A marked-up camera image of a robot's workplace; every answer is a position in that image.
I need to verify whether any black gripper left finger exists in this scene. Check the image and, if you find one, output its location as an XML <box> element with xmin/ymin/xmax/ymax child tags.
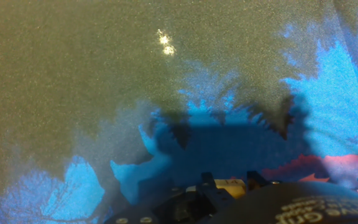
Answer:
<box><xmin>103</xmin><ymin>172</ymin><xmax>236</xmax><ymax>224</ymax></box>

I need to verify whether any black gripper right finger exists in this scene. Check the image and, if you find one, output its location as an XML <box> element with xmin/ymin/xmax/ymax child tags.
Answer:
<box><xmin>246</xmin><ymin>170</ymin><xmax>271</xmax><ymax>191</ymax></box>

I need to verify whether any wooden Jenga block numbered 14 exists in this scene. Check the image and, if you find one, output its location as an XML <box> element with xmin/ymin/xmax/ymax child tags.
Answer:
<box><xmin>214</xmin><ymin>179</ymin><xmax>247</xmax><ymax>200</ymax></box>

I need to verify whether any blue black printed cloth mat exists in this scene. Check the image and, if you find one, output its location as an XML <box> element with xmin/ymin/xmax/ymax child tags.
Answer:
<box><xmin>0</xmin><ymin>0</ymin><xmax>358</xmax><ymax>224</ymax></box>

